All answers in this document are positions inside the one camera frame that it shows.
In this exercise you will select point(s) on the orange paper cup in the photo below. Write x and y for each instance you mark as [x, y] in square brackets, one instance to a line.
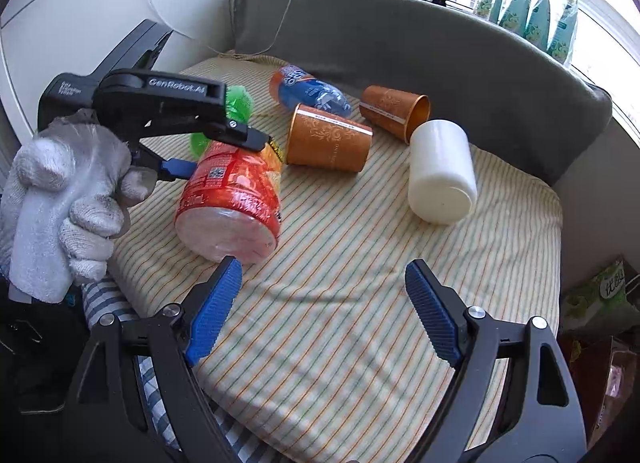
[327, 140]
[390, 108]

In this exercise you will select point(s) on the green plastic bottle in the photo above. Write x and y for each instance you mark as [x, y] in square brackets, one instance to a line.
[240, 100]

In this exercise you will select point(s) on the person's left hand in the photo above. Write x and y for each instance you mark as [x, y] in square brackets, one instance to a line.
[60, 203]

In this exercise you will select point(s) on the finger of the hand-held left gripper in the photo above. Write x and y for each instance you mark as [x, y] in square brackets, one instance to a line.
[176, 169]
[240, 135]

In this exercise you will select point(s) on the blue label plastic bottle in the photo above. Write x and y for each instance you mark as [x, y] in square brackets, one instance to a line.
[307, 90]

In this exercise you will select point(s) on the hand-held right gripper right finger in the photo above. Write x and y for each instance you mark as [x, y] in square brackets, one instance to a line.
[432, 313]

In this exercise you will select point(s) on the grey sofa backrest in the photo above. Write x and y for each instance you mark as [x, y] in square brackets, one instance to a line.
[400, 38]

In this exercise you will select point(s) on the red label plastic bottle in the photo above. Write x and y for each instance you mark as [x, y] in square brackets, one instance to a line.
[230, 198]

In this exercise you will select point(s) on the striped cloth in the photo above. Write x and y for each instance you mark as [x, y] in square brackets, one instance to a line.
[340, 253]

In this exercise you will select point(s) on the green printed bag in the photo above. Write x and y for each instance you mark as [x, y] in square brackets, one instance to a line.
[600, 300]

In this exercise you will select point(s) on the white plastic cup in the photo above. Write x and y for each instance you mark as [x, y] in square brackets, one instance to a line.
[440, 173]

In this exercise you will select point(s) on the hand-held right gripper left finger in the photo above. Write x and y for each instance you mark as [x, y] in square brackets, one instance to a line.
[215, 308]

